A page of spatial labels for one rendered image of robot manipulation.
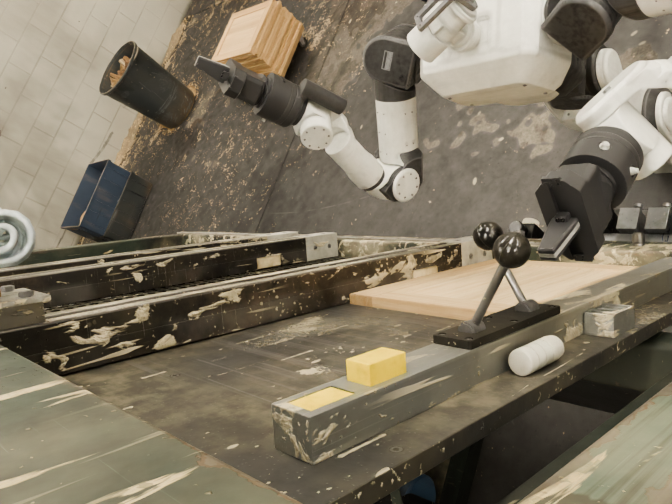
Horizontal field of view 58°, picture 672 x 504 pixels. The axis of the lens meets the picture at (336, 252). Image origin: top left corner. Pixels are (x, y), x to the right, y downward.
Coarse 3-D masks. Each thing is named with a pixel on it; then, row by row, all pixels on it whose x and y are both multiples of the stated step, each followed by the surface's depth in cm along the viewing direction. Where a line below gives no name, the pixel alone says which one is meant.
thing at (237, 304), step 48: (0, 240) 71; (0, 288) 76; (192, 288) 93; (240, 288) 93; (288, 288) 100; (336, 288) 107; (0, 336) 70; (48, 336) 74; (96, 336) 78; (144, 336) 83; (192, 336) 88
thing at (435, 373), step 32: (608, 288) 89; (640, 288) 93; (544, 320) 73; (576, 320) 78; (416, 352) 62; (448, 352) 62; (480, 352) 63; (352, 384) 54; (384, 384) 53; (416, 384) 56; (448, 384) 59; (288, 416) 49; (320, 416) 48; (352, 416) 50; (384, 416) 53; (288, 448) 49; (320, 448) 48
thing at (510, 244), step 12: (504, 240) 60; (516, 240) 60; (504, 252) 60; (516, 252) 60; (528, 252) 60; (504, 264) 61; (516, 264) 60; (492, 288) 63; (480, 312) 65; (468, 324) 65; (480, 324) 66
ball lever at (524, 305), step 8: (480, 224) 77; (488, 224) 76; (496, 224) 76; (480, 232) 76; (488, 232) 75; (496, 232) 75; (480, 240) 76; (488, 240) 75; (480, 248) 77; (488, 248) 76; (512, 280) 75; (512, 288) 75; (520, 288) 75; (520, 296) 74; (520, 304) 74; (528, 304) 73; (536, 304) 74
